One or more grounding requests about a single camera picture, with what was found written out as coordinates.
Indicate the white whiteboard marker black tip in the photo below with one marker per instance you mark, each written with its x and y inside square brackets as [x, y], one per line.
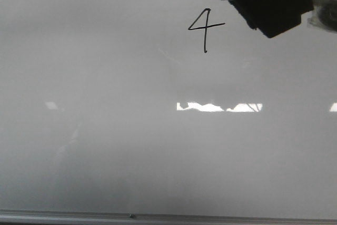
[323, 15]

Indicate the white whiteboard with aluminium frame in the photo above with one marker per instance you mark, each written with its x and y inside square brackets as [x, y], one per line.
[163, 109]

